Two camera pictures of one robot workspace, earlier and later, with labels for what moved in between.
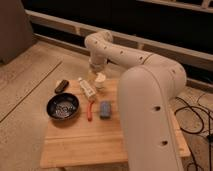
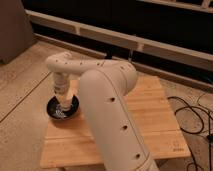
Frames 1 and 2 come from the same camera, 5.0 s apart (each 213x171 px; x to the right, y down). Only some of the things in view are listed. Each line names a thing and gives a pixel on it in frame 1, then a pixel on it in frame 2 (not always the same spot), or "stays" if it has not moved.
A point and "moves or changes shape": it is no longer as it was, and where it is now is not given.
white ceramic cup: [100, 80] moves or changes shape
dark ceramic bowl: [63, 106] stays
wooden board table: [92, 138] stays
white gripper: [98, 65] → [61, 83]
